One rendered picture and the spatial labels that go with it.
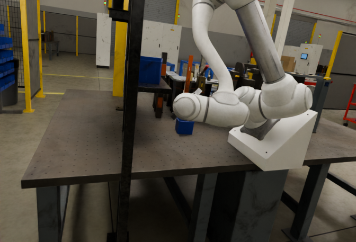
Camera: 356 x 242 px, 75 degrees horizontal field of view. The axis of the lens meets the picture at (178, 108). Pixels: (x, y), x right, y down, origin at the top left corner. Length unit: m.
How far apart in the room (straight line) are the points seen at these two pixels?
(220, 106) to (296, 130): 0.58
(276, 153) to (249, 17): 0.67
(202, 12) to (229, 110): 0.46
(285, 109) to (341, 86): 5.94
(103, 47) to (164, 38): 2.46
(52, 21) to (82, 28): 1.39
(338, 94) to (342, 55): 0.98
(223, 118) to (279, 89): 0.39
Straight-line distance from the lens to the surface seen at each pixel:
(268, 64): 1.15
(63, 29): 13.62
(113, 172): 1.08
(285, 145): 1.32
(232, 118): 0.87
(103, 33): 9.55
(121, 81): 2.34
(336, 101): 7.13
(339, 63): 6.82
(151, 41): 9.82
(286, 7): 6.37
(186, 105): 0.81
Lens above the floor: 1.27
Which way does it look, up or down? 16 degrees down
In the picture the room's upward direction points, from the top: 7 degrees clockwise
